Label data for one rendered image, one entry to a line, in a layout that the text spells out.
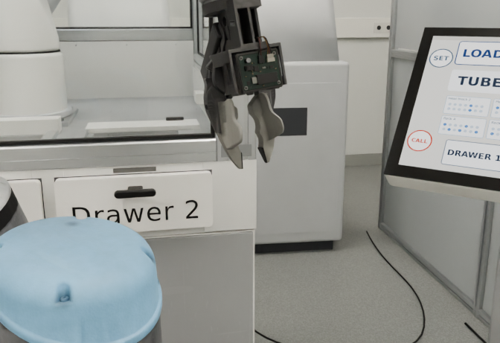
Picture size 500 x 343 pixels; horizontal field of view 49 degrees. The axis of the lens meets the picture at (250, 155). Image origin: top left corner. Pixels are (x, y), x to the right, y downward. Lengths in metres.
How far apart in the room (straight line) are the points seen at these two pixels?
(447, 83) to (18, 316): 0.82
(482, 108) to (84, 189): 0.71
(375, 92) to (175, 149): 3.67
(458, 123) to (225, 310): 0.60
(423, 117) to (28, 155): 0.70
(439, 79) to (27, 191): 0.76
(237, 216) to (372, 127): 3.62
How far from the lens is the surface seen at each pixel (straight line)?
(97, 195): 1.06
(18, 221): 0.50
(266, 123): 0.73
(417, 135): 0.98
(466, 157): 0.95
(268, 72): 0.68
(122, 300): 0.38
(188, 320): 1.20
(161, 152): 1.06
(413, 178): 0.95
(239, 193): 1.10
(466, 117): 0.98
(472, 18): 2.50
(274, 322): 2.36
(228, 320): 1.21
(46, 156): 1.08
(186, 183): 1.06
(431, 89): 1.02
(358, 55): 4.54
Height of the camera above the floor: 1.22
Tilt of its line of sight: 14 degrees down
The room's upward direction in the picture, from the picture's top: straight up
